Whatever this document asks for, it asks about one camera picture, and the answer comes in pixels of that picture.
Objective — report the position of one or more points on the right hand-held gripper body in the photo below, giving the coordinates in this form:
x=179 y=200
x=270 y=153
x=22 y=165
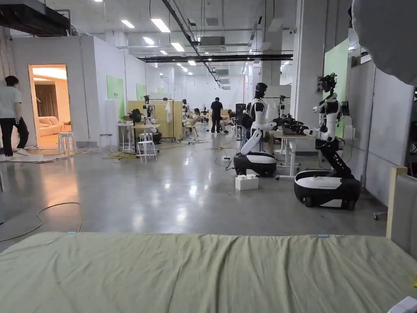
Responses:
x=407 y=305

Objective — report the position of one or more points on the black-headed robot, wheeled base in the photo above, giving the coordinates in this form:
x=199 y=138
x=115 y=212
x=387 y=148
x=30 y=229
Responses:
x=329 y=182

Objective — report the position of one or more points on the white desk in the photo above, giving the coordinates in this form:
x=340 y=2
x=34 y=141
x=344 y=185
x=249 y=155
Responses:
x=294 y=138

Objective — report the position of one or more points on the white block box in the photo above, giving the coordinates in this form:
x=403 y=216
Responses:
x=246 y=182

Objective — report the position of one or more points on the bed with pale green sheet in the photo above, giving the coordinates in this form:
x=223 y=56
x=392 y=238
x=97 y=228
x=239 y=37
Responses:
x=195 y=277

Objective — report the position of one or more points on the white humanoid robot, wheeled base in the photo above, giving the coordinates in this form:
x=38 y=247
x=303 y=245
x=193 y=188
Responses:
x=259 y=114

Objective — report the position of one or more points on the cream sofa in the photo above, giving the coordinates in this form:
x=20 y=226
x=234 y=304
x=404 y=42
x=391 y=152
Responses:
x=49 y=125

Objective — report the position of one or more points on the grey padded headboard, wooden frame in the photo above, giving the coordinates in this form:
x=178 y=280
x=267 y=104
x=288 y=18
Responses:
x=405 y=208

